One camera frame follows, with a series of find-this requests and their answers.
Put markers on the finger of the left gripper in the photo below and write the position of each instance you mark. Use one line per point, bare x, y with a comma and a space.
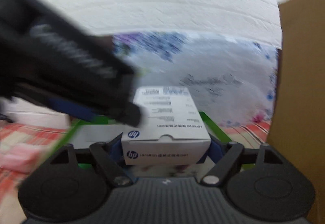
122, 111
72, 109

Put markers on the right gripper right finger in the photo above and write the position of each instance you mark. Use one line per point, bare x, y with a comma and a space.
226, 157

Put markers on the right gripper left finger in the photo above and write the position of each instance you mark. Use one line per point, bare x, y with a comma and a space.
107, 155

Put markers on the white HP box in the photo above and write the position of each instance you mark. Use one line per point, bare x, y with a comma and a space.
171, 108

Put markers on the floral pillow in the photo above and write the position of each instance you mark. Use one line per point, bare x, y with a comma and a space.
231, 79

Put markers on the plaid bed blanket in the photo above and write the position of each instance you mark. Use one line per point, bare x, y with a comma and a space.
46, 139

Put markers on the brown cardboard box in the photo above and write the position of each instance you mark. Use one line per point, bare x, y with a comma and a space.
297, 128

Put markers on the green cardboard box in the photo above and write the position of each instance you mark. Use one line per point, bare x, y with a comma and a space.
138, 148

